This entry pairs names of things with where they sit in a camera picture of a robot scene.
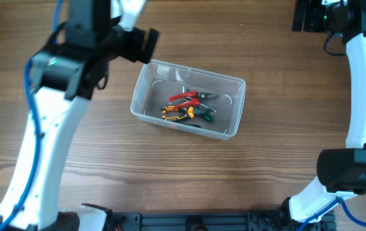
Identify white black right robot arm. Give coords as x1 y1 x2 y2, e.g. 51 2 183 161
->
279 0 366 228

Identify green handled screwdriver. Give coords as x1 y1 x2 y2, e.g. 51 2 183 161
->
204 113 214 123

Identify orange black pliers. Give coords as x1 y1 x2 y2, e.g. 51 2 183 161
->
161 105 212 123

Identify silver socket wrench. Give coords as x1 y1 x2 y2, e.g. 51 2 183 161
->
182 86 216 112

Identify red handled snips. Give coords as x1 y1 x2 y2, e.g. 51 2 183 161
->
168 91 220 110

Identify clear plastic container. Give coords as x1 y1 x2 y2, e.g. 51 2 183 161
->
130 60 246 140

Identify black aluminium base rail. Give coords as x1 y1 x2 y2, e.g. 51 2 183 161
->
106 210 301 231

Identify black red precision screwdriver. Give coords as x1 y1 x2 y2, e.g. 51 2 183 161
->
185 124 202 128

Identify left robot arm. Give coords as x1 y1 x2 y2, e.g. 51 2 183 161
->
0 0 159 230

